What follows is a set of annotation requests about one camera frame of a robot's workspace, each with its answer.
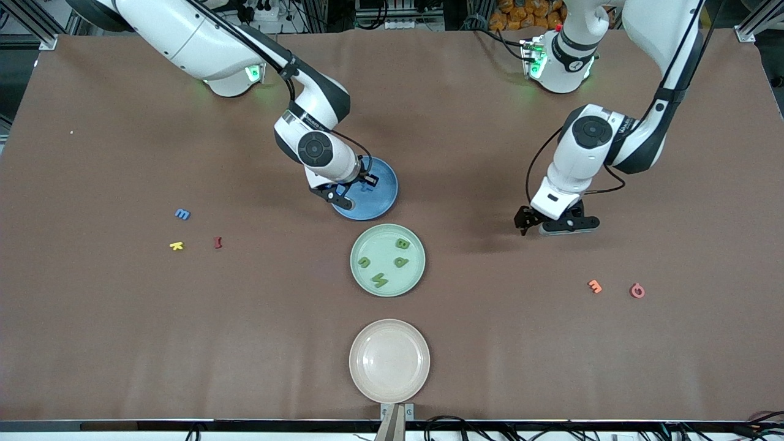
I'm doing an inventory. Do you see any blue plate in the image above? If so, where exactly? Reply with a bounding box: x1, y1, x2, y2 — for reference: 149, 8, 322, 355
327, 156, 399, 221

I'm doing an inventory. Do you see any green plate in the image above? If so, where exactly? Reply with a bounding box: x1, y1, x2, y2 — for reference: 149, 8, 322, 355
350, 223, 426, 298

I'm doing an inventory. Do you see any brown table cover sheet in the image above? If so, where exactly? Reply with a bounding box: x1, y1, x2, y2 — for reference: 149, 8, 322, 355
0, 28, 784, 423

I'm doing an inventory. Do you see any pink beige plate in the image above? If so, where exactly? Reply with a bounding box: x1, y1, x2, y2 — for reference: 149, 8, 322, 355
349, 318, 431, 404

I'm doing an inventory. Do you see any white power strip with plugs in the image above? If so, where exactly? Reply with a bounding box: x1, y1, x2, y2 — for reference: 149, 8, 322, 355
236, 0, 295, 22

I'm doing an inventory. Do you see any orange net bag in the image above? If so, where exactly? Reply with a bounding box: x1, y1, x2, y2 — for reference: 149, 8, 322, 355
489, 0, 567, 31

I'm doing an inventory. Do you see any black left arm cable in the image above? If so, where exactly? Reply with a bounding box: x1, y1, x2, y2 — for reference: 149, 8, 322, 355
526, 0, 717, 212

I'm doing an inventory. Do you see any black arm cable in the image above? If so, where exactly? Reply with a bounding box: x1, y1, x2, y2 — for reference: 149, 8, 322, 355
526, 0, 717, 212
184, 0, 374, 178

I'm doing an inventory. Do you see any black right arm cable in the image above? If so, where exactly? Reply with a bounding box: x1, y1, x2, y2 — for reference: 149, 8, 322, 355
184, 0, 374, 178

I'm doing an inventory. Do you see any metal bracket with beige post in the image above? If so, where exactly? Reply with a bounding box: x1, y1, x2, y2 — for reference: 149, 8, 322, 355
375, 402, 415, 441

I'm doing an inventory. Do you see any aluminium frame profile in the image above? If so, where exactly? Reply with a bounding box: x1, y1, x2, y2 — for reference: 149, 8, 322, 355
737, 0, 784, 43
9, 0, 59, 51

